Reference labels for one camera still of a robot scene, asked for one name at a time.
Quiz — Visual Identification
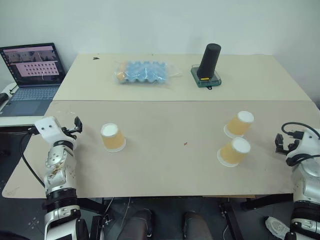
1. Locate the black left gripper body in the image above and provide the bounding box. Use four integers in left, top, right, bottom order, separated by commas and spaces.
60, 125, 78, 141

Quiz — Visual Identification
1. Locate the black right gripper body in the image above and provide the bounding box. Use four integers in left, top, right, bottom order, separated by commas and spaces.
284, 139, 300, 154

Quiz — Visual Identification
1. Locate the orange paper cup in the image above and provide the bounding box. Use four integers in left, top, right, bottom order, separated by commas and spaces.
223, 110, 255, 139
100, 122, 127, 153
216, 137, 252, 168

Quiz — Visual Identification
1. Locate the grey open laptop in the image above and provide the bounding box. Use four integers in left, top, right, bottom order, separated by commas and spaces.
0, 42, 67, 117

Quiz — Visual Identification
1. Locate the white crumpled floor object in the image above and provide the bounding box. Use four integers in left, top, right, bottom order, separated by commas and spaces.
264, 216, 292, 239

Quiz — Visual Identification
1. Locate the blue egg tray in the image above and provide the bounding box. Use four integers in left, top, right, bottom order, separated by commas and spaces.
122, 60, 168, 85

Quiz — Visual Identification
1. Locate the green plastic box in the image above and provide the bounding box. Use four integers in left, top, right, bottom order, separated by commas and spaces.
190, 64, 223, 90

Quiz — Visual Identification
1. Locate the black cylinder container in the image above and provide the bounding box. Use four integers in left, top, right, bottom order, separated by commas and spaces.
196, 43, 224, 83

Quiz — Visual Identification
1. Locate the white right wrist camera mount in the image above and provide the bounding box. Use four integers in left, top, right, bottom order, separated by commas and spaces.
286, 130, 320, 162

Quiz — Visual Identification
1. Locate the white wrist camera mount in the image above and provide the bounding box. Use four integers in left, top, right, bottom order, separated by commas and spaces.
34, 116, 77, 151
286, 130, 320, 162

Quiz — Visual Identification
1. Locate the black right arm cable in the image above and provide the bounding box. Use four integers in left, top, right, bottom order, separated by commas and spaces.
281, 121, 320, 142

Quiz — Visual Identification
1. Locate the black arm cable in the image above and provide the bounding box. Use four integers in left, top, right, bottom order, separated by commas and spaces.
20, 127, 46, 189
281, 121, 320, 142

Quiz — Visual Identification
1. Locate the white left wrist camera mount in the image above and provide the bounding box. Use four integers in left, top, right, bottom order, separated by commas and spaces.
34, 116, 77, 151

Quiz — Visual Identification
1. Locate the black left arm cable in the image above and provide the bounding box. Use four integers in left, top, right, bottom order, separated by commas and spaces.
20, 127, 46, 189

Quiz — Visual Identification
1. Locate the black table frame leg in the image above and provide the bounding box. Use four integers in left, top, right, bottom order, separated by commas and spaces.
217, 195, 295, 240
76, 197, 115, 240

